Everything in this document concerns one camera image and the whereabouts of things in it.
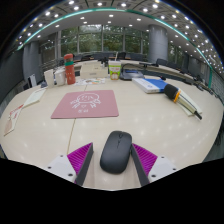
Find white printed leaflet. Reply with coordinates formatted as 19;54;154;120
22;87;48;108

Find red and white leaflet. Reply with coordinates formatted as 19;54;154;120
3;103;25;137

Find printed paper cup with straw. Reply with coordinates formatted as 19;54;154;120
107;51;122;81

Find dark office chairs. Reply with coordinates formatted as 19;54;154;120
73;51;201;73

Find ceiling spot lights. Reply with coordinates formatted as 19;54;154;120
18;0;224;73

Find blue and white book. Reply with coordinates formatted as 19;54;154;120
131;77;171;94

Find black handheld microphone orange ring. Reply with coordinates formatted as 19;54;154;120
163;83;203;121

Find white lidded mug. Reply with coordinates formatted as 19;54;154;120
54;68;67;87

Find pink printed mouse pad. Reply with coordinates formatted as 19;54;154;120
50;89;120;120

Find red bottle with green band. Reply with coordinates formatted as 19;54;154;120
63;53;77;86

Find black computer mouse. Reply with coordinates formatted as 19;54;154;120
99;130;134;175

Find grey desktop microphone unit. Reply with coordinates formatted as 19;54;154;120
119;63;145;81

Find beige cardboard box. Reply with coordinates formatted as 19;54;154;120
79;63;109;80

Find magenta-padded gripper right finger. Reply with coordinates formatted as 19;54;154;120
130;143;178;187

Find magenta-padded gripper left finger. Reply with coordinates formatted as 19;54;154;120
45;142;95;187

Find colourful sticker sheet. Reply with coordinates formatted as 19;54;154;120
74;77;107;87

